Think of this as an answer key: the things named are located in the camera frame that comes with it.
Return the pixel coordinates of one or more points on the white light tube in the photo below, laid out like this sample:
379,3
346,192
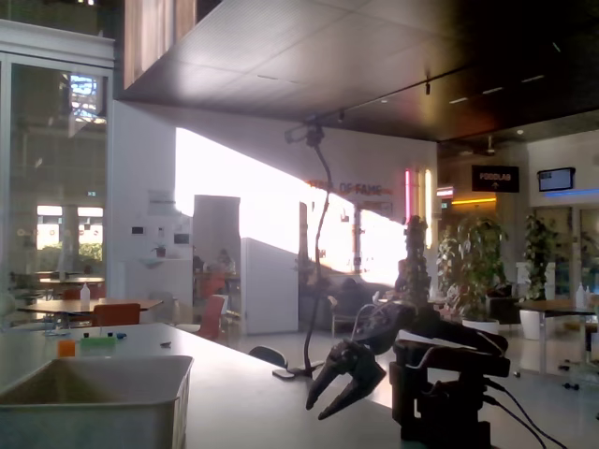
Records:
428,206

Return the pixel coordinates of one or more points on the orange chair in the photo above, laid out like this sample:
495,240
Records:
117,314

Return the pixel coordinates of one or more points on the teal perforated chair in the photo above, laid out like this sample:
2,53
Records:
269,355

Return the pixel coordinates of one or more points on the black gooseneck clamp holder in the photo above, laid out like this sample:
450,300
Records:
299,372

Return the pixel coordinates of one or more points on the red chair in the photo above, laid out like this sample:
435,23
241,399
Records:
213,313

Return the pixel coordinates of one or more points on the slim leafy plant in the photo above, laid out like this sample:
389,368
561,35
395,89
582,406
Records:
448,262

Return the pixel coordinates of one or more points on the dark sofa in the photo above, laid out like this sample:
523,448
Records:
505,306

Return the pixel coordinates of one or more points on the large leafy plant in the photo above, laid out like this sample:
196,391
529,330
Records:
482,262

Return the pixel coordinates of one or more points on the seated person dark silhouette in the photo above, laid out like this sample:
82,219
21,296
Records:
351,294

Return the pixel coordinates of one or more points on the bushy leafy plant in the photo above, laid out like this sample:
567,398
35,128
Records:
540,252

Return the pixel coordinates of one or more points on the seated person dark top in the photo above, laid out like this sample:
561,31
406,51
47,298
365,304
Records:
197,264

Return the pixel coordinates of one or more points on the white plastic bin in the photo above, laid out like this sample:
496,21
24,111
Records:
93,421

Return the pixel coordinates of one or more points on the white cabinet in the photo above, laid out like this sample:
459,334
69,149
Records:
269,290

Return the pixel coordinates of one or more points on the wooden cafe table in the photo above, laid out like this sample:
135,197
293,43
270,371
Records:
56,306

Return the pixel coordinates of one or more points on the small potted plant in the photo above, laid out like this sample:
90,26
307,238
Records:
160,251

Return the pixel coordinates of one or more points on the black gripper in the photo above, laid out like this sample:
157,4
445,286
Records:
352,366

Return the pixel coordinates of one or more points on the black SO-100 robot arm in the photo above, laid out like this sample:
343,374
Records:
444,360

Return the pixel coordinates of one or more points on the dark table metal legs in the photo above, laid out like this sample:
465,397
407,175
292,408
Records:
552,306

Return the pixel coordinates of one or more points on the small orange object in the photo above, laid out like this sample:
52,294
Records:
66,349

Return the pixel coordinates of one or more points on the clear plastic bottle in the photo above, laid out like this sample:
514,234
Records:
580,297
84,294

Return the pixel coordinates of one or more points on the black foodlab sign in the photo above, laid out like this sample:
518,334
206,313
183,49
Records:
495,178

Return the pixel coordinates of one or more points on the round wooden table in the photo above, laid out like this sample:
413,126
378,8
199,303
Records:
70,280

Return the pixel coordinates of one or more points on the seated person light top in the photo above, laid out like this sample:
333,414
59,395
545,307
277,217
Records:
226,262

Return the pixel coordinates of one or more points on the flat green object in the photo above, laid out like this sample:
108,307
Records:
98,341

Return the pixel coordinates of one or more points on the pink neon tube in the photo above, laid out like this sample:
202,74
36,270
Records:
407,196

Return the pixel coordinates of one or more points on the white plant pot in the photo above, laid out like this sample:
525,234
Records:
481,325
531,325

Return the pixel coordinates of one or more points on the wall monitor screen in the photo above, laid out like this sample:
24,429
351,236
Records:
556,179

